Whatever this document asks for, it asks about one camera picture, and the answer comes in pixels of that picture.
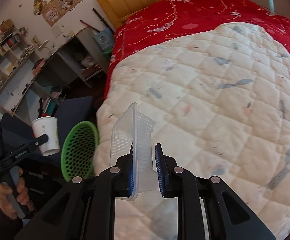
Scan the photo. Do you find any white paper cup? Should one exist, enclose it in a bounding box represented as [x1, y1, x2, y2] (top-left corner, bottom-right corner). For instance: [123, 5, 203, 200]
[31, 116, 60, 156]

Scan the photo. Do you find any white quilted blanket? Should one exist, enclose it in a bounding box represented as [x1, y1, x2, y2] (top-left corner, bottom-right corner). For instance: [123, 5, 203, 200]
[93, 22, 290, 239]

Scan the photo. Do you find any green mesh trash basket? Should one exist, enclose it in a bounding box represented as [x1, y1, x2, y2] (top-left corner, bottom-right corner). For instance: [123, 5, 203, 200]
[60, 121, 99, 181]

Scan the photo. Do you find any person's left hand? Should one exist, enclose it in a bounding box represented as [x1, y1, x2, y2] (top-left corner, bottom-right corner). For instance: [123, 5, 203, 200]
[0, 167, 35, 221]

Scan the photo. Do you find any white desk lamp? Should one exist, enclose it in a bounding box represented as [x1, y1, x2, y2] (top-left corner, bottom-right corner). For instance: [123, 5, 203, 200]
[38, 40, 50, 52]

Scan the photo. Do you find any blue fabric chair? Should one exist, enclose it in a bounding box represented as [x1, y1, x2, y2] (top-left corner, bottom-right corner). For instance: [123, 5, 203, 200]
[1, 96, 93, 174]

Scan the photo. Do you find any green plastic stool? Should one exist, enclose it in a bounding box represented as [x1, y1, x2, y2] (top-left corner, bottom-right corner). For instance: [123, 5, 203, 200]
[103, 47, 113, 61]

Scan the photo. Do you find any red bedspread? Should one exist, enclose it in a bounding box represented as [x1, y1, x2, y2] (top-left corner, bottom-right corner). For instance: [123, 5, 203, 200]
[105, 0, 290, 94]

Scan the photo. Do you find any white desk with shelves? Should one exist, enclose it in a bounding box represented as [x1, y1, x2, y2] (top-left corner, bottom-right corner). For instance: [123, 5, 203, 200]
[0, 26, 109, 124]

